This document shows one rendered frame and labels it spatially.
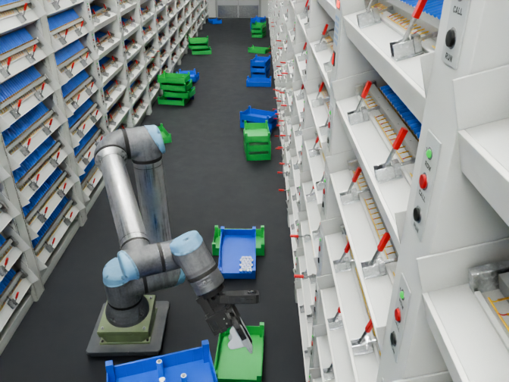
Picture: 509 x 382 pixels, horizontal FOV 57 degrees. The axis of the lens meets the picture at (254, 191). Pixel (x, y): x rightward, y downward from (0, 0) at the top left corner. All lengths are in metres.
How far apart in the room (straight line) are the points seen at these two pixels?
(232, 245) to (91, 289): 0.79
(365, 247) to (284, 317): 1.44
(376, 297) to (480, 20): 0.53
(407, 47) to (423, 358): 0.42
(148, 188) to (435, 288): 1.45
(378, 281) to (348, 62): 0.53
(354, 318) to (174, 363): 0.65
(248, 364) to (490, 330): 1.70
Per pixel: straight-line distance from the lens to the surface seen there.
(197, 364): 1.54
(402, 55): 0.73
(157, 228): 1.97
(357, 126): 1.02
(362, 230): 1.02
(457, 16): 0.51
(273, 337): 2.28
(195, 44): 7.80
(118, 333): 2.20
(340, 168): 1.26
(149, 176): 1.87
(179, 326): 2.36
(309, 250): 1.97
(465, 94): 0.48
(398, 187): 0.78
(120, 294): 2.09
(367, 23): 0.99
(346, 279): 1.20
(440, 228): 0.54
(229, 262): 2.65
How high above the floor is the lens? 1.64
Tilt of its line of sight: 29 degrees down
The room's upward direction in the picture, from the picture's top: straight up
